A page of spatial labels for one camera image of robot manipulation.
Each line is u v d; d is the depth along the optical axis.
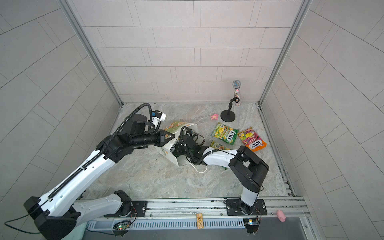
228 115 1.08
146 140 0.54
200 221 0.68
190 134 0.77
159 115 0.60
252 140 0.93
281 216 0.68
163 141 0.57
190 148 0.66
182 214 0.71
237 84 0.85
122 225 0.64
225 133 0.96
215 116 1.06
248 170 0.45
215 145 0.91
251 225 0.68
